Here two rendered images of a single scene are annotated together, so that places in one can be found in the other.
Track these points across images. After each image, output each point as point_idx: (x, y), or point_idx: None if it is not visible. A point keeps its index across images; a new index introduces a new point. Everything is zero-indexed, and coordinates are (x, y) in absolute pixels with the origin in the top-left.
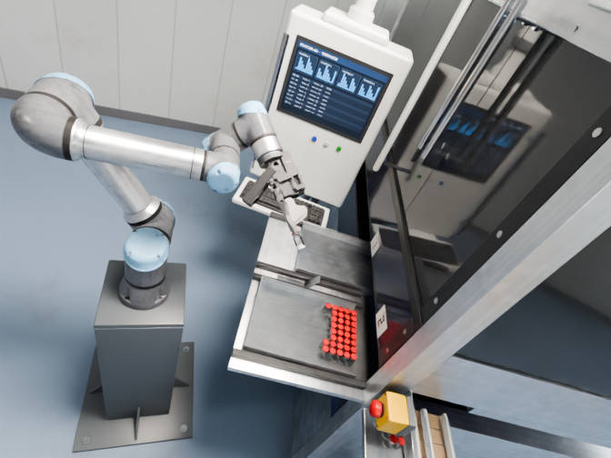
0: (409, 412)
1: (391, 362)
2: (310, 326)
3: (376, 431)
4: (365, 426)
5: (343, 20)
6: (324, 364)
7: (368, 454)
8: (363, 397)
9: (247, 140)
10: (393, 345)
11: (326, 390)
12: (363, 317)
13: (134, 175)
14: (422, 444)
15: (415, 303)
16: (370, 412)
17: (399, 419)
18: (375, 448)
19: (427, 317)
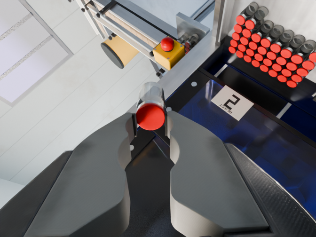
0: (161, 66)
1: (178, 80)
2: (306, 6)
3: (192, 33)
4: (193, 26)
5: None
6: (241, 7)
7: (178, 19)
8: (213, 36)
9: None
10: (185, 91)
11: (216, 0)
12: (304, 89)
13: None
14: None
15: (165, 137)
16: (165, 38)
17: (155, 57)
18: (183, 26)
19: (139, 131)
